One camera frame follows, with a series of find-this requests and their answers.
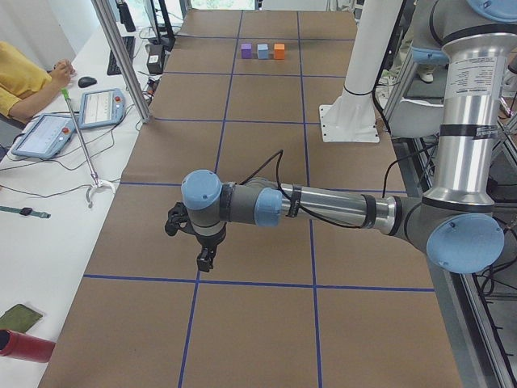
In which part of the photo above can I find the green bean bag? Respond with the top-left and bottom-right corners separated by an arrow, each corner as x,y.
0,304 -> 43,333

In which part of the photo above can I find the light blue foam block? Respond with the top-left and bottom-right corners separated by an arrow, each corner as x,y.
257,44 -> 269,60

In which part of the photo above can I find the black box device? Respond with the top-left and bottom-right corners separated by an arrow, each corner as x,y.
146,44 -> 165,74

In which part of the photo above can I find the orange foam block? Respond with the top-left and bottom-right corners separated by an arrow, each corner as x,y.
273,43 -> 285,61

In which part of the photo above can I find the person hand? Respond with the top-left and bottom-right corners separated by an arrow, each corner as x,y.
49,59 -> 76,86

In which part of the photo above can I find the red water bottle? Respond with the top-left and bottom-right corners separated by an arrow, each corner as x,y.
1,329 -> 56,363

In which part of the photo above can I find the near blue teach pendant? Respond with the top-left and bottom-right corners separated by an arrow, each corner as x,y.
11,114 -> 75,159

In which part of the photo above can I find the far blue teach pendant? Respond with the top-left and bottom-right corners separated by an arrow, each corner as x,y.
78,88 -> 125,129

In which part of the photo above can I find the black keyboard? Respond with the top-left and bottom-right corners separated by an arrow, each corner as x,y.
106,36 -> 136,77

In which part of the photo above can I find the aluminium frame post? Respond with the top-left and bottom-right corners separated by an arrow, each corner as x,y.
91,0 -> 150,123

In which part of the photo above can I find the person forearm yellow sleeve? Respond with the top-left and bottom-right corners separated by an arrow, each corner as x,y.
1,41 -> 69,124

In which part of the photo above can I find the blue teach pendant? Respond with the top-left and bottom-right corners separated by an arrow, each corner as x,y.
78,88 -> 125,129
11,114 -> 75,159

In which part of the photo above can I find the black computer mouse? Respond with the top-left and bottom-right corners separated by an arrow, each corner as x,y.
78,76 -> 98,88

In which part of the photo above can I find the grabber reach stick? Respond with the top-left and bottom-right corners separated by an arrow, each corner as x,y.
61,88 -> 116,209

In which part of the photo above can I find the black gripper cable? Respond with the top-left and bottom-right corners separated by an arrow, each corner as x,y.
241,149 -> 364,228

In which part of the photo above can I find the purple foam block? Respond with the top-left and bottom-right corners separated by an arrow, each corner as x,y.
241,43 -> 253,59

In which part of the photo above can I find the teal wrist watch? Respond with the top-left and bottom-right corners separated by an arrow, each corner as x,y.
0,206 -> 51,219

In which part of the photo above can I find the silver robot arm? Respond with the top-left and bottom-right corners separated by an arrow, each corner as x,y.
165,1 -> 516,274

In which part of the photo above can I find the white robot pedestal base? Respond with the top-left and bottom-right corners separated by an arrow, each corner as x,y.
319,0 -> 404,143

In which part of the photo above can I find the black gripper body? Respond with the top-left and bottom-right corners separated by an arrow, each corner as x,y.
165,202 -> 226,259

